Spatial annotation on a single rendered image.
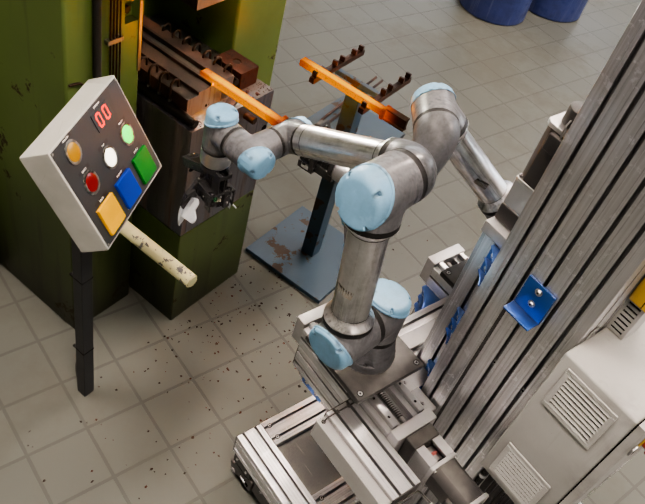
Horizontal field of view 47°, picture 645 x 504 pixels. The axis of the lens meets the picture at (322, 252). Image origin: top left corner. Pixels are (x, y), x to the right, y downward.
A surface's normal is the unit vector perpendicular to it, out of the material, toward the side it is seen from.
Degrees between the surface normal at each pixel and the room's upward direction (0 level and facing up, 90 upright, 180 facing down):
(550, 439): 90
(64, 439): 0
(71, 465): 0
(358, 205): 82
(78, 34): 90
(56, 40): 90
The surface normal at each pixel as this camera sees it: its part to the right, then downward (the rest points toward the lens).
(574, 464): -0.78, 0.32
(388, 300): 0.30, -0.72
